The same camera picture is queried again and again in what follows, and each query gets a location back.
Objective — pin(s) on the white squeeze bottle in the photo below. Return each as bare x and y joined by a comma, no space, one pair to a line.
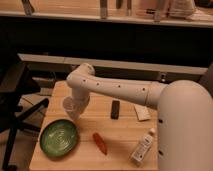
143,147

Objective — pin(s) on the green ceramic bowl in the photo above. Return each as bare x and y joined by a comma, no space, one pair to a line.
58,138

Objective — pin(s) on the black office chair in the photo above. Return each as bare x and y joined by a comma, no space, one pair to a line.
16,81

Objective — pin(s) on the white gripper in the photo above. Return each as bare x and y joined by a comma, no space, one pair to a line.
80,97

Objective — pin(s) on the dark brown rectangular block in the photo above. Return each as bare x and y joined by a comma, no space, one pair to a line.
115,108

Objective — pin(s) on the beige sponge piece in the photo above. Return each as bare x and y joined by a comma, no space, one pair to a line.
142,112

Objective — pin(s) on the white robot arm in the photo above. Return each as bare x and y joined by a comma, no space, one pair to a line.
185,114

